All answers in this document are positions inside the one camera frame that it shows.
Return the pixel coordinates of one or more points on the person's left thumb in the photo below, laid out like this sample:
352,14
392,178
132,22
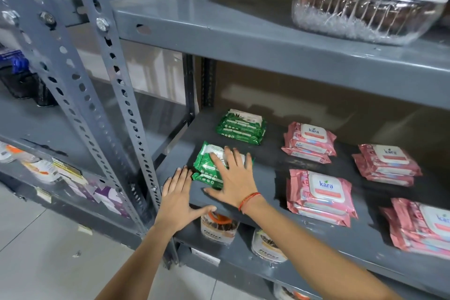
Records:
204,209

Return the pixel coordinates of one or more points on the clear plastic cake container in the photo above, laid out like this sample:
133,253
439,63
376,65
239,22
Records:
365,15

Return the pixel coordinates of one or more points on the clear jar with orange lid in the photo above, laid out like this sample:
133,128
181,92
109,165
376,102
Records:
219,228

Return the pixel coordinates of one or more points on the person's left hand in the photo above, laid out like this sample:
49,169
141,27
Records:
174,205

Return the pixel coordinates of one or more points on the white packet with orange print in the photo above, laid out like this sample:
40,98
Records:
8,152
42,171

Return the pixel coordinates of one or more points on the grey metal shelf rack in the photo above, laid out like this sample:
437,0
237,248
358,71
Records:
63,106
281,50

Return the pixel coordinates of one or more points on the person's right thumb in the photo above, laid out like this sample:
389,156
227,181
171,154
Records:
216,193

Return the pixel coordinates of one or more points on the person's left middle finger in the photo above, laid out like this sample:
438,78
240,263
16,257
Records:
181,180

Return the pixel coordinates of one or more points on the group of pink wipes packets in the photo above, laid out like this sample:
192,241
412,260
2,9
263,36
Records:
321,190

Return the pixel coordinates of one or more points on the person's right little finger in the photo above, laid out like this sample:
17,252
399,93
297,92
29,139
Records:
250,168

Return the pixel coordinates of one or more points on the white shelf price label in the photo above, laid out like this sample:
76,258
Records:
205,257
43,194
84,229

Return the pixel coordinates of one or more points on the green wipes packet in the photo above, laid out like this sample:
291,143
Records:
205,157
239,138
207,180
242,121

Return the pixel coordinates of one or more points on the person's right hand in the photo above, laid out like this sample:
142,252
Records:
237,183

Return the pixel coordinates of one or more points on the person's left little finger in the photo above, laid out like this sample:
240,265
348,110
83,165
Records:
165,189

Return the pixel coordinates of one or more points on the black round container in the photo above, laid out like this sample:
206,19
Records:
45,94

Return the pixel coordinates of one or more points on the white and purple packet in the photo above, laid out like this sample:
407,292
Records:
110,201

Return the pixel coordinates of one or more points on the black container with blue top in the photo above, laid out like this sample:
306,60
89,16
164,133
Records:
16,78

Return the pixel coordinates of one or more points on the packet with yellow label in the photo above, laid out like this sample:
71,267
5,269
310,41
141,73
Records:
68,169

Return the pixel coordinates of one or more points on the person's left forearm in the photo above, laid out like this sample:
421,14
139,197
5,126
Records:
137,264

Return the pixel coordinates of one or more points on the silver hex bolt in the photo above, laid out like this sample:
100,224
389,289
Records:
103,24
47,19

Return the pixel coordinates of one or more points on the person's right middle finger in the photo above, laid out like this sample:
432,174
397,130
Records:
228,159

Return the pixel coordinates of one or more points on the person's right forearm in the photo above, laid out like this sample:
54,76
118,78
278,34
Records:
309,257

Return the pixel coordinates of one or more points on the clear jar with white label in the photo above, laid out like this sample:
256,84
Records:
267,247

